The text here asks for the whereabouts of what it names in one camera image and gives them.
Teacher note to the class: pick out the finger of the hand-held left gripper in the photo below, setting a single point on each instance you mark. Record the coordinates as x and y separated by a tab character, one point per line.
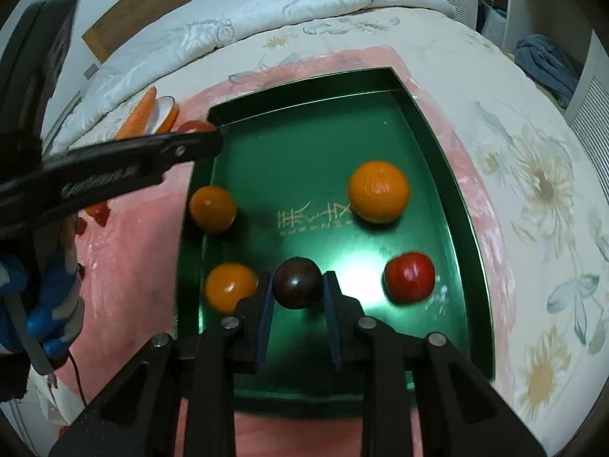
190	147

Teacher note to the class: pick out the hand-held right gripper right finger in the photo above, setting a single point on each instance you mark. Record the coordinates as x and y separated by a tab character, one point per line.
333	323

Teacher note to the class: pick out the green tray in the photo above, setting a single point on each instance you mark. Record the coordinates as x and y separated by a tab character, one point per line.
309	162

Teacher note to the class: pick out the orange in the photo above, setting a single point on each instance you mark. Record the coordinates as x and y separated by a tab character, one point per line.
378	191
228	285
212	209

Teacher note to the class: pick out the wall socket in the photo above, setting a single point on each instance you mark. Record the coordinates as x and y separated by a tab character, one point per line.
91	72

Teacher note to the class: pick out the carrot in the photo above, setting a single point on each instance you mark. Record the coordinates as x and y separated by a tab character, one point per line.
140	112

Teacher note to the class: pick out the white bag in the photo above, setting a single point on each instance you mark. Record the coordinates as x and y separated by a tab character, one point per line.
492	24

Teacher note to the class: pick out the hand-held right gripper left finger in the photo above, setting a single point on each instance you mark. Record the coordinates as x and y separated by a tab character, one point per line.
264	319

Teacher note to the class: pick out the person's left hand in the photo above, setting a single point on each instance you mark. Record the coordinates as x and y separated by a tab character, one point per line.
47	295

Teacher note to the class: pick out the orange rimmed plate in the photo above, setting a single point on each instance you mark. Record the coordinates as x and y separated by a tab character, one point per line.
166	112

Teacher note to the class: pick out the dark purple plum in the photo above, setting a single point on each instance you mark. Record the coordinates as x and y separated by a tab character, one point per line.
297	283

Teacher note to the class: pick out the blue towel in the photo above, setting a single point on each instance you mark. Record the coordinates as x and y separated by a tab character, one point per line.
547	64

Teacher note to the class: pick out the pink plastic sheet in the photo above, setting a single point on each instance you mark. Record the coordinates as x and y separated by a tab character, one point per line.
133	271

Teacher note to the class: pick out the white duvet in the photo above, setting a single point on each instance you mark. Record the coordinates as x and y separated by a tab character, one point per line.
238	14

